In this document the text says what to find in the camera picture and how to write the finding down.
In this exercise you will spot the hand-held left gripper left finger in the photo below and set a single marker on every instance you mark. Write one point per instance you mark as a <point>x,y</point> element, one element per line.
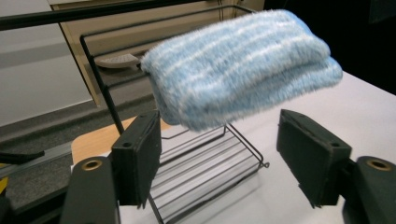
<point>137,158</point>

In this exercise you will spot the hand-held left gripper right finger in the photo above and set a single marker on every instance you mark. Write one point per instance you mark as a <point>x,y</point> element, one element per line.
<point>311,155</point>

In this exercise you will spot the blue striped towel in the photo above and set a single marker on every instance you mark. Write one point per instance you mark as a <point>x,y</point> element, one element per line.
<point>236,71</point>

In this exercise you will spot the white table cover board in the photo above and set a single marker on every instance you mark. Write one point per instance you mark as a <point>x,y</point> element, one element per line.
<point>342,124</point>

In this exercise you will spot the grey chair base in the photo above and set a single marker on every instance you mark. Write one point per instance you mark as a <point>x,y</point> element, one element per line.
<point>118,61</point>

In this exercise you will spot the white cabinet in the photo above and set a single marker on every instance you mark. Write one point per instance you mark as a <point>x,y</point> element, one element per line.
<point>37,81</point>

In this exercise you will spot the yellow black tape strip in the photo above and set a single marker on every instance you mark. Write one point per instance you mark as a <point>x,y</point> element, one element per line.
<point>3,185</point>

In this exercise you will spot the aluminium rail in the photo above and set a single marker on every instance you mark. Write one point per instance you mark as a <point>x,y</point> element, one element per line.
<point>40,158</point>

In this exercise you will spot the black frame strut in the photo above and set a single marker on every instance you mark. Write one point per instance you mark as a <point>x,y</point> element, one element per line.
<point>18,157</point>

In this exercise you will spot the black frame crossbar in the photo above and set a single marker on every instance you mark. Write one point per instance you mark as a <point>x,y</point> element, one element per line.
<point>77,14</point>

